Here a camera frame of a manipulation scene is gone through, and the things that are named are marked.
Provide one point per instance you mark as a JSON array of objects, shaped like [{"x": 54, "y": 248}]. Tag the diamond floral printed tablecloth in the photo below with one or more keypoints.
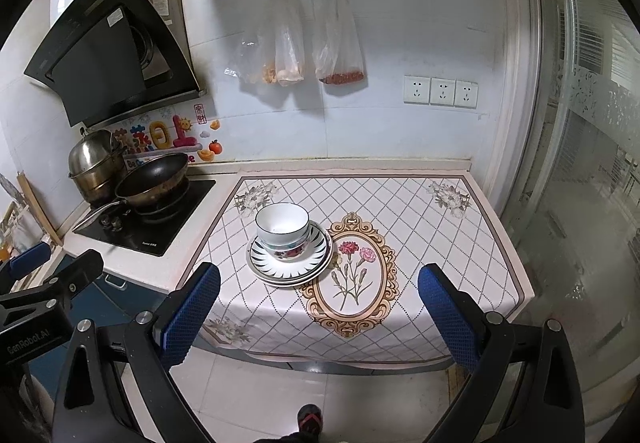
[{"x": 415, "y": 243}]

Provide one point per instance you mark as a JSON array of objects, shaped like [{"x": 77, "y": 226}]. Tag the clear bag with red chilies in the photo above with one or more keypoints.
[{"x": 340, "y": 48}]

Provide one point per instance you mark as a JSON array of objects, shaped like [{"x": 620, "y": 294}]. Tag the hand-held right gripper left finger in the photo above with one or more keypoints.
[{"x": 192, "y": 313}]

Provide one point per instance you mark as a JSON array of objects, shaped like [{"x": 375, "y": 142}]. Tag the stainless steel steamer pot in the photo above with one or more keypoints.
[{"x": 92, "y": 163}]

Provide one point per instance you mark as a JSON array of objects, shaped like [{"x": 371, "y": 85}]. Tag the colourful wall stickers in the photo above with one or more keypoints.
[{"x": 170, "y": 133}]

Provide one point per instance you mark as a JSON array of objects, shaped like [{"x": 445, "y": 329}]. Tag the clear bag with pale contents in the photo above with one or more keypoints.
[{"x": 290, "y": 48}]

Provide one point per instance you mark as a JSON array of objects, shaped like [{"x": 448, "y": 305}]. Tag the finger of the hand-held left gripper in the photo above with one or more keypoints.
[
  {"x": 75, "y": 275},
  {"x": 30, "y": 260}
]

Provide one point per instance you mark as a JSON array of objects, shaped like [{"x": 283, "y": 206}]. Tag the white bowl blue rim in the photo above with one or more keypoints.
[{"x": 280, "y": 223}]

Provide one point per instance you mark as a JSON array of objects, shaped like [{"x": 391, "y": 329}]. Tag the wooden cutting board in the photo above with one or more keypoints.
[{"x": 40, "y": 208}]

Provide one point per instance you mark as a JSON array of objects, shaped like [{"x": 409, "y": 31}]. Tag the white plate blue leaf pattern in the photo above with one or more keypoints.
[{"x": 272, "y": 265}]

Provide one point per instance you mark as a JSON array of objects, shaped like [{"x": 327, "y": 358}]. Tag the blue base cabinet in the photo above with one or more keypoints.
[{"x": 120, "y": 303}]

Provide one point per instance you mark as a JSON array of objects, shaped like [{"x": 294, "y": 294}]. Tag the white bowl red flowers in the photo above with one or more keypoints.
[{"x": 292, "y": 252}]

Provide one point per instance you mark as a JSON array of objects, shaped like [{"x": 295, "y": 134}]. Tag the white pink floral plate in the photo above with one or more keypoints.
[
  {"x": 290, "y": 279},
  {"x": 290, "y": 284}
]

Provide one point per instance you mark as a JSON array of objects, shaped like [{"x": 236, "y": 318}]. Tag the white wall socket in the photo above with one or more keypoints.
[
  {"x": 442, "y": 91},
  {"x": 466, "y": 94},
  {"x": 416, "y": 89}
]

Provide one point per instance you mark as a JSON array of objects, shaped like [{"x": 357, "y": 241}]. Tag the clear bag with orange contents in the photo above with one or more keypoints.
[{"x": 255, "y": 53}]

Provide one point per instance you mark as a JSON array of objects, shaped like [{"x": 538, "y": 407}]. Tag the black gas cooktop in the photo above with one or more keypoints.
[{"x": 150, "y": 228}]

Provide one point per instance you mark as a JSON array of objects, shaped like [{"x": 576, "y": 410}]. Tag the frosted glass sliding door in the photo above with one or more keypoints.
[{"x": 580, "y": 173}]

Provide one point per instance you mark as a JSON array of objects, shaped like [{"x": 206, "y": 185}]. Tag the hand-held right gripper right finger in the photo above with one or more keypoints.
[{"x": 447, "y": 318}]

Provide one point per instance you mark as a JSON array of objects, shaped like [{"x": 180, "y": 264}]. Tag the shoe on floor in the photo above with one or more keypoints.
[{"x": 310, "y": 420}]

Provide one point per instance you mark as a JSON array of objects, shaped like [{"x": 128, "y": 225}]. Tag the black range hood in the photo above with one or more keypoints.
[{"x": 95, "y": 58}]

